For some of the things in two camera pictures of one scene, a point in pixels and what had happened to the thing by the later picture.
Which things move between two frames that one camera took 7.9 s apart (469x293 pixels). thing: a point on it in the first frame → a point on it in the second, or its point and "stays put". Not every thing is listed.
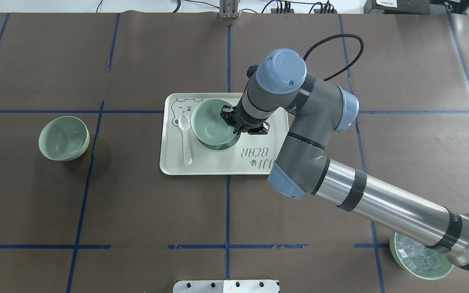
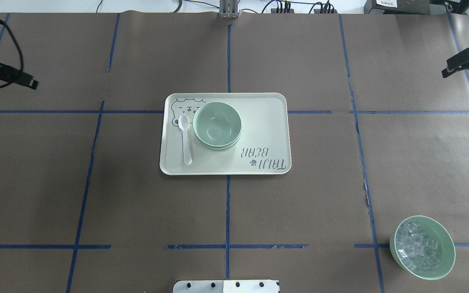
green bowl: [64, 138] → [217, 124]
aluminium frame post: [229, 9] stays put
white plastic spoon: [183, 122] stays put
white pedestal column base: [226, 286] stays put
